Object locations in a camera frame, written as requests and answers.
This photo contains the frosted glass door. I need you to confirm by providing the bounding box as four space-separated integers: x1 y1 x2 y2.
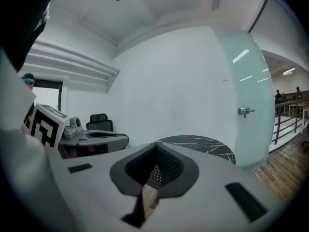
212 25 276 173

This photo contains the black mesh office chair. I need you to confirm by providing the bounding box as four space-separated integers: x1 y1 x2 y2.
85 113 114 132

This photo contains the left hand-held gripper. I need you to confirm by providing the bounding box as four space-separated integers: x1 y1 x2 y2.
24 103 130 156

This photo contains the metal door handle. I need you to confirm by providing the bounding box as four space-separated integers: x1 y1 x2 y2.
237 107 255 118

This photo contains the dark metal railing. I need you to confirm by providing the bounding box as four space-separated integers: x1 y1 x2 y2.
272 100 309 146

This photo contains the black keyboard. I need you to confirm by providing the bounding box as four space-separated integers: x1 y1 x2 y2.
147 164 163 187

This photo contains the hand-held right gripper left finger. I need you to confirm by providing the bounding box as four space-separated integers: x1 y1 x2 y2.
45 141 158 232

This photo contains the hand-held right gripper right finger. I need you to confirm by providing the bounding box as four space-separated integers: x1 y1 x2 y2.
144 141 286 232

